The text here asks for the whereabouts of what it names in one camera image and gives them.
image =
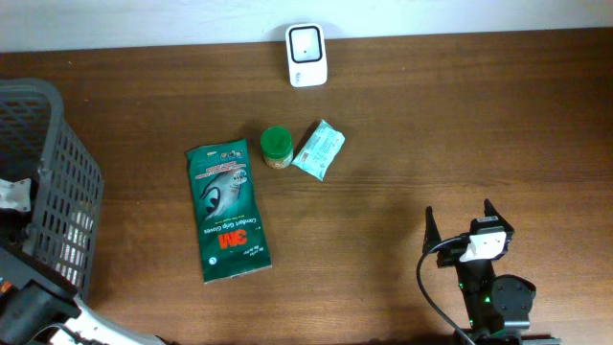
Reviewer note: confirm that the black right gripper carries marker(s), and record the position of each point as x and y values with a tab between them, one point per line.
448	256

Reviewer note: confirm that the mint green tissue pack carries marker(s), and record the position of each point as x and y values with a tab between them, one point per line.
319	151

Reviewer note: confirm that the green lid jar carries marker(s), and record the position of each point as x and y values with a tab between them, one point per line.
277	147

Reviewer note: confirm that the green 3M gloves packet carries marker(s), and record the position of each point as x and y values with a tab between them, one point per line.
229	226

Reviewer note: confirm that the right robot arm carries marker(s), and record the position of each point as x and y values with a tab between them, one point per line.
498	306

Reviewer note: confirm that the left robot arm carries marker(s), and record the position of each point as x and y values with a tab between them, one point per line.
39	306

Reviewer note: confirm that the white barcode scanner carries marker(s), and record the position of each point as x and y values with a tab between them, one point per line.
306	55

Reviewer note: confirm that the grey plastic mesh basket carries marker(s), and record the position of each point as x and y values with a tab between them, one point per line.
38	143

